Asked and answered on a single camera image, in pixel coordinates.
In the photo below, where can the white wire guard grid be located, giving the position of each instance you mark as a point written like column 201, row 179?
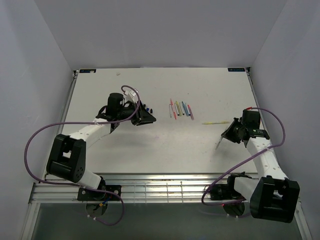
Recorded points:
column 158, row 192

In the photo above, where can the blue corner label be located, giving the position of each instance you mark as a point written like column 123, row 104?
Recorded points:
column 236, row 69
column 89, row 71

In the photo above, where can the pink highlighter pen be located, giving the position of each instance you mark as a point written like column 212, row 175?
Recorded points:
column 173, row 110

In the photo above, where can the white marker black cap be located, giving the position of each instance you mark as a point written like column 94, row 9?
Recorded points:
column 170, row 110

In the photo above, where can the yellow highlighter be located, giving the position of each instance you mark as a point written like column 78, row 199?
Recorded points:
column 216, row 123

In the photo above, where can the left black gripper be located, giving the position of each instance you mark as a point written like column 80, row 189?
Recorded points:
column 145, row 118

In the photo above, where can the right blue corner label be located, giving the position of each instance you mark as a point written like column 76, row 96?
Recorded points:
column 236, row 69

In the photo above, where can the left blue corner label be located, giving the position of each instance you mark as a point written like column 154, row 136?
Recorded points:
column 89, row 71

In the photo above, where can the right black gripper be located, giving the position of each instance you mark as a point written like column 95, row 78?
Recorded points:
column 228, row 134

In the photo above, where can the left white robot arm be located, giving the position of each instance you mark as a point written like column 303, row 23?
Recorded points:
column 67, row 158

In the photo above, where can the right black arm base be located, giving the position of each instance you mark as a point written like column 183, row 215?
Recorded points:
column 223, row 192

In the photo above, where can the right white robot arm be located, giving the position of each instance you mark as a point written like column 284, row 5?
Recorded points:
column 273, row 196

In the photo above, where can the yellow highlighter pen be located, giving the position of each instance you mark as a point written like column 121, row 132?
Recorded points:
column 178, row 109

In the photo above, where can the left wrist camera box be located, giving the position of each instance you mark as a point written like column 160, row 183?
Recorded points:
column 131, row 96

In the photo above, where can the blue pen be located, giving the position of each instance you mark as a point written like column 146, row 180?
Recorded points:
column 185, row 109

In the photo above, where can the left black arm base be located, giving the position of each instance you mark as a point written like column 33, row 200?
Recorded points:
column 85, row 195

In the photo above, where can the black cap whiteboard marker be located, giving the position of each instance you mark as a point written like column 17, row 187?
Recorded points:
column 181, row 108

